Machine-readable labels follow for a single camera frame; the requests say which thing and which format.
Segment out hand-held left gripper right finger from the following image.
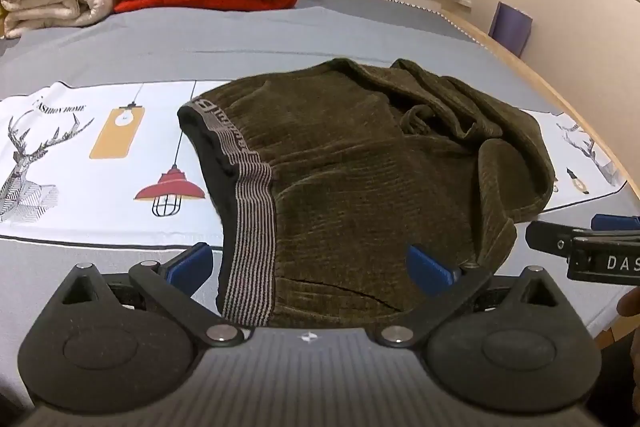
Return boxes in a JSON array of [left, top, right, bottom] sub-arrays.
[[374, 245, 572, 351]]

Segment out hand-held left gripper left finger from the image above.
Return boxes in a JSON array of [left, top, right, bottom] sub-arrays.
[[47, 242, 253, 348]]

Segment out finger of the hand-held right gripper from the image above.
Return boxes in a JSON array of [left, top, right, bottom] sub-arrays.
[[525, 219, 586, 259], [591, 214, 640, 234]]

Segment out olive green ribbed pants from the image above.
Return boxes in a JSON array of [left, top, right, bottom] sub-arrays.
[[177, 58, 557, 329]]

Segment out person's right hand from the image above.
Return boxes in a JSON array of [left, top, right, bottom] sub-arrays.
[[616, 288, 640, 320]]

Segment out purple board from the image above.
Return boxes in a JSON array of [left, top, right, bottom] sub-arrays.
[[488, 1, 534, 58]]

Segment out grey printed bed sheet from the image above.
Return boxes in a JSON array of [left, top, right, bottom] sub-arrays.
[[0, 0, 640, 427]]

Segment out cream folded blanket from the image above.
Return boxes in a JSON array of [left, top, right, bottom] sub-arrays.
[[0, 0, 113, 40]]

